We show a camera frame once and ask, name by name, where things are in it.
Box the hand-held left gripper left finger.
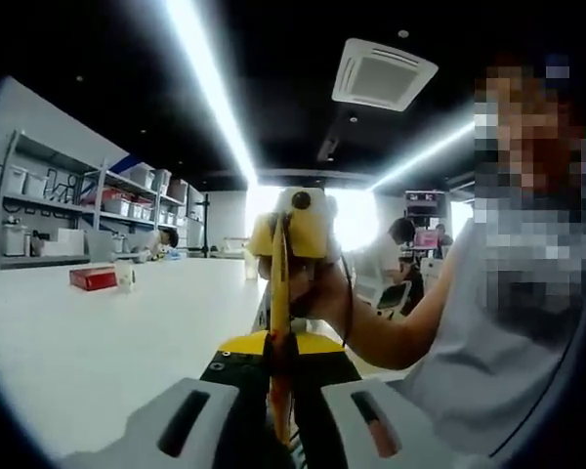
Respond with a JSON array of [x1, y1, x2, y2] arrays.
[[60, 329, 275, 469]]

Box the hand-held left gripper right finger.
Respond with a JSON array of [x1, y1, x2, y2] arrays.
[[291, 331, 495, 469]]

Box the yellow coffee pouch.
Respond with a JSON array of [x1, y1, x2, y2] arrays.
[[267, 214, 294, 446]]

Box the white cup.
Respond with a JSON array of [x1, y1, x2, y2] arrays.
[[113, 260, 138, 295]]

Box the person's right hand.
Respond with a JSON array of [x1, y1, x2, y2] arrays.
[[256, 253, 358, 338]]

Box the black tripod stand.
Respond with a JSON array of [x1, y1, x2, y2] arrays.
[[193, 193, 212, 261]]

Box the white office chair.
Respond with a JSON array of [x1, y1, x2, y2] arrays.
[[374, 279, 415, 321]]

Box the pink-lit monitor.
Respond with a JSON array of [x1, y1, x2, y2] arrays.
[[414, 229, 441, 251]]

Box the long ceiling light strip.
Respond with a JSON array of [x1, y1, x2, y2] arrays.
[[369, 119, 476, 192], [164, 0, 261, 186]]

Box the ceiling air conditioner unit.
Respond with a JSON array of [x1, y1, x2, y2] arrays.
[[331, 37, 440, 113]]

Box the person's grey shirt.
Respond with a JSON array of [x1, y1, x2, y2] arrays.
[[385, 219, 586, 460]]

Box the red flat box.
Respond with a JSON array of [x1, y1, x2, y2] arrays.
[[68, 265, 119, 292]]

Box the grey metal shelf rack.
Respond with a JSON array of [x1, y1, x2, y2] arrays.
[[0, 128, 212, 271]]

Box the row of white storage bins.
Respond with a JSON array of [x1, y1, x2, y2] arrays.
[[1, 162, 188, 258]]

